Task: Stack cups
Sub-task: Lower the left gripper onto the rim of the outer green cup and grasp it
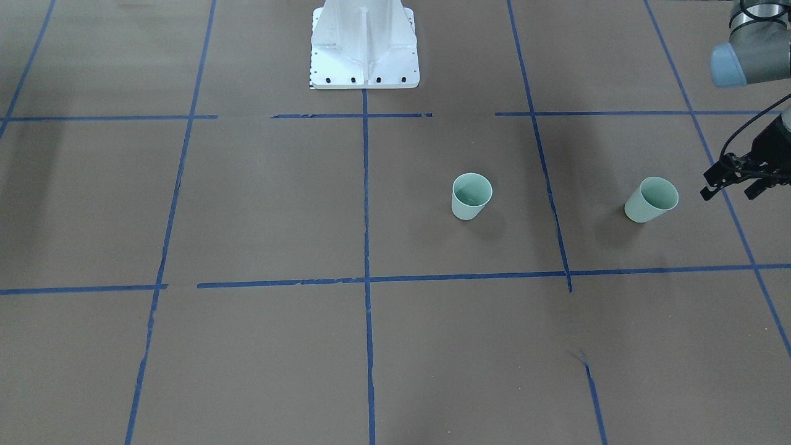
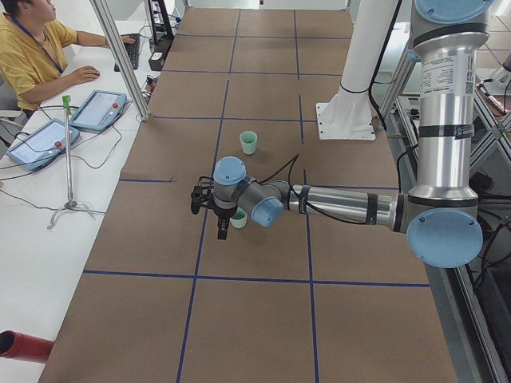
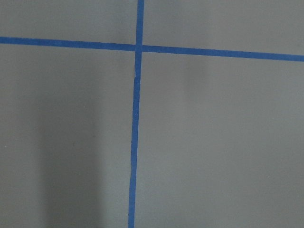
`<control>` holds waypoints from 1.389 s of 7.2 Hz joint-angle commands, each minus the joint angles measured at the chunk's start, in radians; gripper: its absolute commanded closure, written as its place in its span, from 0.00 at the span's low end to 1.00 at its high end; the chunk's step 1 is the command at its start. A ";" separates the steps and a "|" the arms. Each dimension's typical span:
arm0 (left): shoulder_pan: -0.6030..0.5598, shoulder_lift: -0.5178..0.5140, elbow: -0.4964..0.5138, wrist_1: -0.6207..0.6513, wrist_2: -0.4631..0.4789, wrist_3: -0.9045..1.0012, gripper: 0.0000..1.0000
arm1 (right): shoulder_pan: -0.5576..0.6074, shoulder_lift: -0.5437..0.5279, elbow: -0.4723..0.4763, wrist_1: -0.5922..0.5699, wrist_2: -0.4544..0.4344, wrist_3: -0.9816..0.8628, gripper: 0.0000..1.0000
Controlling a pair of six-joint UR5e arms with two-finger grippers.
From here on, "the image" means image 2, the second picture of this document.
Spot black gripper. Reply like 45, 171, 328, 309
212, 201, 236, 240

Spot green cup from pedestal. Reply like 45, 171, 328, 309
230, 207, 248, 229

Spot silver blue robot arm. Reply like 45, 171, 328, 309
192, 1, 490, 268

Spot far blue teach pendant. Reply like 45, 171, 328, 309
69, 89, 127, 132

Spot blue teach pendant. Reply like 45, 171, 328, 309
6, 119, 67, 171
69, 89, 127, 132

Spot black small computer box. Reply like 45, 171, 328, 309
148, 52, 165, 72

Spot near blue teach pendant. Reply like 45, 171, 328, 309
6, 119, 67, 171

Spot black keyboard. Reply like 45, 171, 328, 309
121, 34, 141, 70

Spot silver stand with green clip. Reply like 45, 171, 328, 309
47, 95, 95, 230

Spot red cylinder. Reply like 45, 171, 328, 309
1, 330, 54, 363

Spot person in yellow shirt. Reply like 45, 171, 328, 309
0, 0, 137, 112

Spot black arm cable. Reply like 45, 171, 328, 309
261, 153, 420, 224

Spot green cup near pedestal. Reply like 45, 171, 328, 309
240, 131, 258, 155

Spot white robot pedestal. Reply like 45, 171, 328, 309
315, 0, 403, 141

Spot aluminium frame post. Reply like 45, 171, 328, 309
89, 0, 149, 121

